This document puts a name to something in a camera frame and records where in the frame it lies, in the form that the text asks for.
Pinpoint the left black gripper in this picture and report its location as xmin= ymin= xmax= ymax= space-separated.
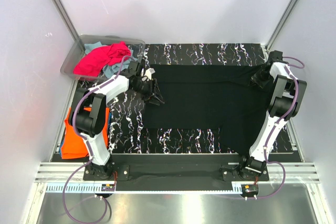
xmin=131 ymin=79 xmax=164 ymax=105

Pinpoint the black polo shirt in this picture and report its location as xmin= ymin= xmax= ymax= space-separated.
xmin=142 ymin=65 xmax=272 ymax=155

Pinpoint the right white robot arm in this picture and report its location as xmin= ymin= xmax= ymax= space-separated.
xmin=236 ymin=50 xmax=307 ymax=180

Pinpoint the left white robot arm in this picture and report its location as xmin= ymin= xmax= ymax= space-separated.
xmin=68 ymin=60 xmax=164 ymax=181

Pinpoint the black marbled table mat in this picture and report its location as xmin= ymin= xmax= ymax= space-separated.
xmin=51 ymin=42 xmax=295 ymax=162

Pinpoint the grey-blue t-shirt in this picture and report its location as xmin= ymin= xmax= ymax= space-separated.
xmin=101 ymin=49 xmax=135 ymax=78

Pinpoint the clear plastic bin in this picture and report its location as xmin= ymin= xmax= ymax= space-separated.
xmin=60 ymin=35 xmax=145 ymax=82

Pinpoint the pink t-shirt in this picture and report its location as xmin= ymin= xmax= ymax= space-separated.
xmin=72 ymin=41 xmax=131 ymax=77

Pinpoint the folded orange t-shirt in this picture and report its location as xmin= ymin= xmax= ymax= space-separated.
xmin=61 ymin=106 xmax=110 ymax=159

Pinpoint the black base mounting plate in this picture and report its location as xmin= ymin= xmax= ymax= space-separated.
xmin=83 ymin=154 xmax=269 ymax=182

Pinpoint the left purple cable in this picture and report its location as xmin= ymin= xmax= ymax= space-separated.
xmin=62 ymin=55 xmax=134 ymax=222

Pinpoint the right aluminium frame post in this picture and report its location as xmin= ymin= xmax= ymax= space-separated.
xmin=265 ymin=0 xmax=300 ymax=52

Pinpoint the aluminium frame post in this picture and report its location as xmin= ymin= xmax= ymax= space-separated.
xmin=52 ymin=0 xmax=79 ymax=40
xmin=265 ymin=0 xmax=300 ymax=52

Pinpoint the aluminium front rail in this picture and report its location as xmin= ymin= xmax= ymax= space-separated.
xmin=35 ymin=162 xmax=319 ymax=184

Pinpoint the white slotted cable duct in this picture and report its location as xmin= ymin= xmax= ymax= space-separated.
xmin=46 ymin=182 xmax=259 ymax=197

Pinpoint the left aluminium frame post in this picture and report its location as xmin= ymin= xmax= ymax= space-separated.
xmin=52 ymin=0 xmax=79 ymax=40

